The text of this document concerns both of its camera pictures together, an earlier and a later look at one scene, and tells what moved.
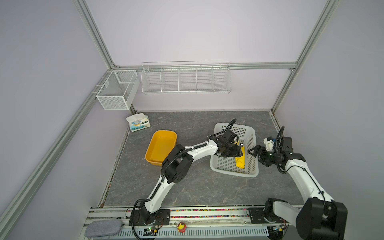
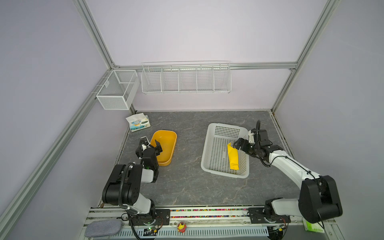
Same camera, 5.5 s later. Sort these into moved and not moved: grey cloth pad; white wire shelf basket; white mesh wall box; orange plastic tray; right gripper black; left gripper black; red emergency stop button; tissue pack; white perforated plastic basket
Moved: right gripper black; white perforated plastic basket; left gripper black
Not moved: grey cloth pad; red emergency stop button; white wire shelf basket; tissue pack; white mesh wall box; orange plastic tray
